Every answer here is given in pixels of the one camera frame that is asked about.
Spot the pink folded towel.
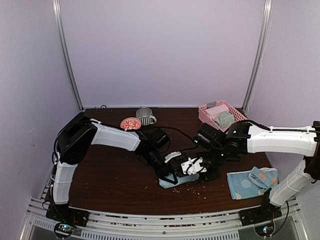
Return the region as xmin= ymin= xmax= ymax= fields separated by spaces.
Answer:
xmin=205 ymin=104 xmax=229 ymax=117

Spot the red patterned bowl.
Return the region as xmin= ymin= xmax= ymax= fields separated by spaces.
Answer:
xmin=120 ymin=117 xmax=142 ymax=130

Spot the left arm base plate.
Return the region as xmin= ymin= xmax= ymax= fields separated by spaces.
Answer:
xmin=45 ymin=203 xmax=89 ymax=227

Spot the light blue towel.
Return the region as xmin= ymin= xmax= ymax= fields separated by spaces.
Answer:
xmin=159 ymin=174 xmax=199 ymax=189

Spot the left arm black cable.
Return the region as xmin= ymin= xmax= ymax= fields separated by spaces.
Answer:
xmin=141 ymin=125 xmax=198 ymax=152

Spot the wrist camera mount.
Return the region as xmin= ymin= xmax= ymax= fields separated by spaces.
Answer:
xmin=180 ymin=157 xmax=207 ymax=175
xmin=164 ymin=151 xmax=182 ymax=163

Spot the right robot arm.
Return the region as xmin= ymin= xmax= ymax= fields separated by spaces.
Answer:
xmin=186 ymin=119 xmax=320 ymax=221

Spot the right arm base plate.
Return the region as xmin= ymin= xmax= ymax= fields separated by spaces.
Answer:
xmin=238 ymin=205 xmax=282 ymax=226

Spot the left aluminium frame post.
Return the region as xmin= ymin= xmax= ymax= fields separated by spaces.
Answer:
xmin=52 ymin=0 xmax=84 ymax=112

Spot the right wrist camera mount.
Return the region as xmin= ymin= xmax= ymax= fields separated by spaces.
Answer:
xmin=180 ymin=157 xmax=207 ymax=175

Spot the right aluminium frame post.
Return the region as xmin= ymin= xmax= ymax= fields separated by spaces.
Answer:
xmin=242 ymin=0 xmax=274 ymax=112

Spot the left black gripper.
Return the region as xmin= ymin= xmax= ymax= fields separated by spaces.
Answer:
xmin=141 ymin=150 xmax=177 ymax=186

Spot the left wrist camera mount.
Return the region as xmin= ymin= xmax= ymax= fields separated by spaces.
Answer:
xmin=164 ymin=151 xmax=182 ymax=163

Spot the front aluminium rail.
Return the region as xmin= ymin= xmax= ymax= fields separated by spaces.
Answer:
xmin=26 ymin=196 xmax=301 ymax=240

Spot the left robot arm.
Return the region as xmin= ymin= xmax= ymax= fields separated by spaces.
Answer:
xmin=50 ymin=115 xmax=178 ymax=222

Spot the blue patterned towel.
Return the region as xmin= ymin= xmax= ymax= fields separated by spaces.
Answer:
xmin=226 ymin=167 xmax=278 ymax=200

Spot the pink plastic basket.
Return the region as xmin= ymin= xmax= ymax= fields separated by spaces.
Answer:
xmin=198 ymin=100 xmax=247 ymax=131

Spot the striped ceramic mug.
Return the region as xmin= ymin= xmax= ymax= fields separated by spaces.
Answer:
xmin=135 ymin=107 xmax=157 ymax=126

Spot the grey green rolled towel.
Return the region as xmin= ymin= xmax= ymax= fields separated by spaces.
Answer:
xmin=213 ymin=112 xmax=235 ymax=129

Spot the aluminium frame post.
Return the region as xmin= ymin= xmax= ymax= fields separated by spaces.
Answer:
xmin=242 ymin=0 xmax=274 ymax=112
xmin=52 ymin=0 xmax=84 ymax=112

